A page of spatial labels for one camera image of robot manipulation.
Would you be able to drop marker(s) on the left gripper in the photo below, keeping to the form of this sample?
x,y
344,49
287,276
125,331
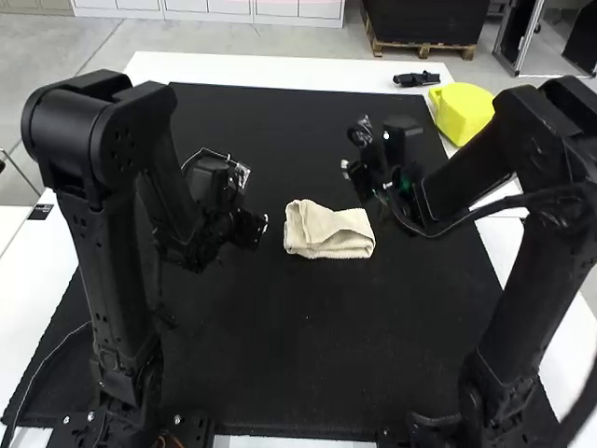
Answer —
x,y
242,228

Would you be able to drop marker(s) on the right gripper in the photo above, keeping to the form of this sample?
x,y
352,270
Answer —
x,y
373,163

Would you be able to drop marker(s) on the pale towel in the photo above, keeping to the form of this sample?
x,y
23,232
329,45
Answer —
x,y
326,231

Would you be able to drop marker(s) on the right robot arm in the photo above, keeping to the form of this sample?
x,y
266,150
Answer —
x,y
536,233

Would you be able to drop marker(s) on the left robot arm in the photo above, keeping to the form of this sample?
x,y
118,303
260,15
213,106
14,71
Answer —
x,y
116,210

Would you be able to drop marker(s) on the black hand tool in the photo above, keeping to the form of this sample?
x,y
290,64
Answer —
x,y
415,78

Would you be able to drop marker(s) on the yellow plastic cover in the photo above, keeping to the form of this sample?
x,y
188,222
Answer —
x,y
462,112

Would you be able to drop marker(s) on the black mat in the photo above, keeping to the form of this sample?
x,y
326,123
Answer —
x,y
303,326

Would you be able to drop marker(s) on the wooden pallet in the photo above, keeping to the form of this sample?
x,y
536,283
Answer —
x,y
420,48

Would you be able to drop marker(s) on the black crate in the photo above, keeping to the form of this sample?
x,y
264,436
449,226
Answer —
x,y
424,18

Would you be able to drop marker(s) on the grey cupboard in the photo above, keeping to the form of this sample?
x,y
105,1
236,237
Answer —
x,y
116,4
207,7
298,9

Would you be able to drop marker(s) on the black panel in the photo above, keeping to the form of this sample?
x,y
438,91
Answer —
x,y
583,37

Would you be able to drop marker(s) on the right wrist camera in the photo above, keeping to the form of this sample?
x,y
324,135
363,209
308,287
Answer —
x,y
403,137

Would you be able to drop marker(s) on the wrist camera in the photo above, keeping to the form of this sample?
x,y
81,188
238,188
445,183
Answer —
x,y
403,137
212,179

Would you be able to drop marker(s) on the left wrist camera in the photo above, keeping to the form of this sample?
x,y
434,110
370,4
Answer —
x,y
212,179

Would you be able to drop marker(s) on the metal frame cart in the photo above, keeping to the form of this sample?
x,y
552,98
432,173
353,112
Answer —
x,y
515,32

